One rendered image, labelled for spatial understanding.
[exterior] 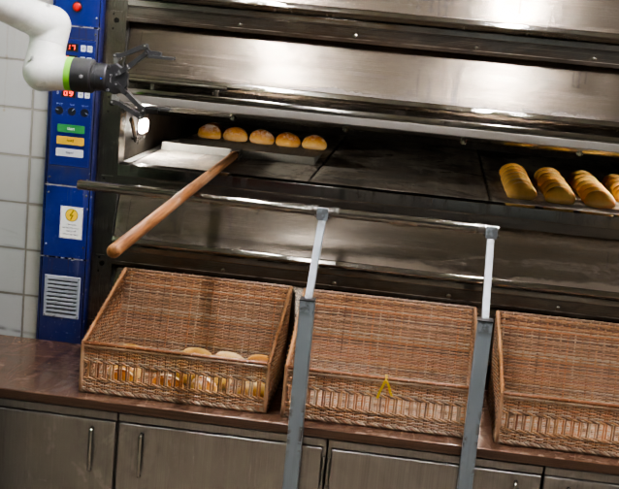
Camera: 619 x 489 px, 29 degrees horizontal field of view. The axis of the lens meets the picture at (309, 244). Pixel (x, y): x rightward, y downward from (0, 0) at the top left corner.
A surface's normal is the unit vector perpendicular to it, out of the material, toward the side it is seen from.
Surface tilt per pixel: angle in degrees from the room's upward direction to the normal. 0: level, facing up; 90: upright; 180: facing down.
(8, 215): 90
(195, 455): 90
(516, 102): 70
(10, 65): 90
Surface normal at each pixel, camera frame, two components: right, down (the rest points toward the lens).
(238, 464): -0.11, 0.18
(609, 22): -0.07, -0.16
